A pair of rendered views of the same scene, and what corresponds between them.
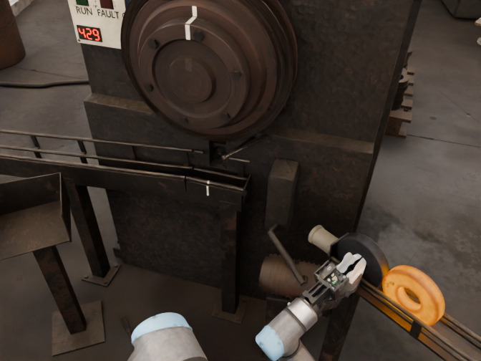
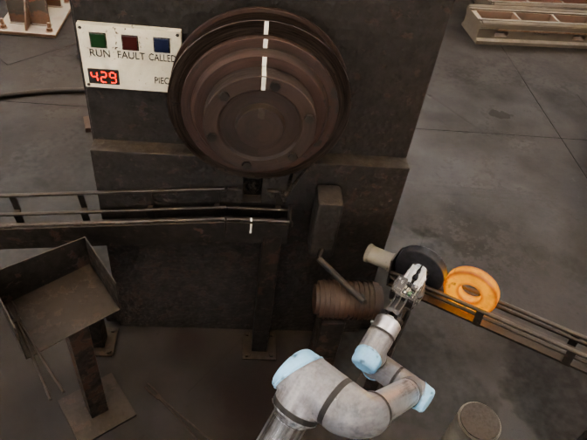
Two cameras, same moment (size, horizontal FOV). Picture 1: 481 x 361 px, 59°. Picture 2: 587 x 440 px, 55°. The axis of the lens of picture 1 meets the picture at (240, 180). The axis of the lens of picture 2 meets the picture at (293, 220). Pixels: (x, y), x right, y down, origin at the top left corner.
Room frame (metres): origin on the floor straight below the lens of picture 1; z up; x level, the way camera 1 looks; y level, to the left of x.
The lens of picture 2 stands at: (-0.15, 0.50, 1.92)
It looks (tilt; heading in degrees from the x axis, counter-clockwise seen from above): 43 degrees down; 336
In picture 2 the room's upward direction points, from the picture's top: 8 degrees clockwise
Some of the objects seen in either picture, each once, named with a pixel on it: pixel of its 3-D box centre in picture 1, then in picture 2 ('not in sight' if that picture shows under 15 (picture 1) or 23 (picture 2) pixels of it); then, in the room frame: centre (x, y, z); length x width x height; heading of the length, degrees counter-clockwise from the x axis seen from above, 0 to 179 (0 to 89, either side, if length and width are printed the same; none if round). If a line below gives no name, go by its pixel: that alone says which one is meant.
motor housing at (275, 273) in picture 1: (289, 314); (337, 335); (0.85, -0.19, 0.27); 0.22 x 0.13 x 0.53; 74
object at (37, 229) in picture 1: (48, 274); (74, 354); (0.93, 0.67, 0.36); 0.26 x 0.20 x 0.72; 109
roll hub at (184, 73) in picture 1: (193, 77); (259, 122); (0.97, 0.12, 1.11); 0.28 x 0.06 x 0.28; 74
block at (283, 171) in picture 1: (281, 195); (324, 221); (1.02, -0.13, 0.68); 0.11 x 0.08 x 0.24; 164
